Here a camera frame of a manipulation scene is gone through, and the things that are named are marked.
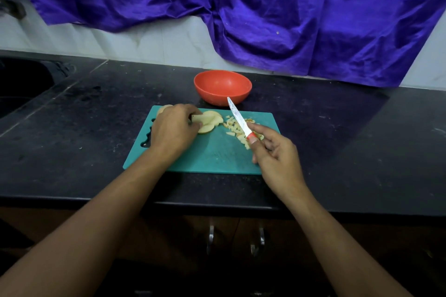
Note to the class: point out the person's right hand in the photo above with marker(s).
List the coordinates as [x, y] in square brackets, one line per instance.
[279, 164]

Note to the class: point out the person's left forearm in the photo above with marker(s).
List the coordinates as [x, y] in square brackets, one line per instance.
[76, 244]

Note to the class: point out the person's right forearm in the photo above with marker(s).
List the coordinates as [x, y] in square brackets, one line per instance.
[341, 251]

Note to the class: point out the brown potato half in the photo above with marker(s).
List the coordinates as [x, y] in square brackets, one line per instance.
[162, 108]

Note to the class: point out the purple cloth curtain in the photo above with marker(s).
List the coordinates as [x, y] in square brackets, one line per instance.
[299, 15]

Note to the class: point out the pile of diced apple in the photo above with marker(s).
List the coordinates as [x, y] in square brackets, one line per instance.
[235, 126]

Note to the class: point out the metal faucet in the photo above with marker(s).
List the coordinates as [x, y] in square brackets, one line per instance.
[10, 6]

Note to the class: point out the person's left hand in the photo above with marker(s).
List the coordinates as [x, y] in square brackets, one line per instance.
[174, 132]

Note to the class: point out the orange bowl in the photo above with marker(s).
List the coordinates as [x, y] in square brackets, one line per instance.
[222, 86]

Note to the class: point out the teal plastic cutting board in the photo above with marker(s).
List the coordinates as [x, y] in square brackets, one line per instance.
[209, 157]

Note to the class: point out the dark kitchen sink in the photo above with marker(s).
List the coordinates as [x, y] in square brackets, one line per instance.
[24, 88]

